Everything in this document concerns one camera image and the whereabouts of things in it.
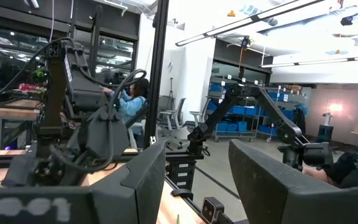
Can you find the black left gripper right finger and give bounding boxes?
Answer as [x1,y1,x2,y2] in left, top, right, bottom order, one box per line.
[227,138,358,224]

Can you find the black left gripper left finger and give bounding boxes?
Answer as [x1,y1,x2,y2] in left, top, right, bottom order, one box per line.
[87,141,167,224]

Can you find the black drawer unit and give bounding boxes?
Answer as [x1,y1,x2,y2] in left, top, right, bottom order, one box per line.
[166,157,196,192]

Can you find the grey office chair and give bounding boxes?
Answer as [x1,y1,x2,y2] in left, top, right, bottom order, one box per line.
[190,99,213,126]
[158,95,188,131]

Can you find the metal rack with blue bins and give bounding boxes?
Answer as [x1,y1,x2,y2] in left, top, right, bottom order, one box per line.
[206,74,307,144]

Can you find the long ceiling light strip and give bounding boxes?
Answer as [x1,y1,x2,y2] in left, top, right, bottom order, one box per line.
[175,0,323,47]
[259,55,358,68]

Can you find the wooden workbench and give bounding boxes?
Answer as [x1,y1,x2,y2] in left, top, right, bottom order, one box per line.
[0,98,43,150]

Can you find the small black camera box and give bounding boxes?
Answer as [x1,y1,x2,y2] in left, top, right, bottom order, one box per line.
[201,197,226,224]

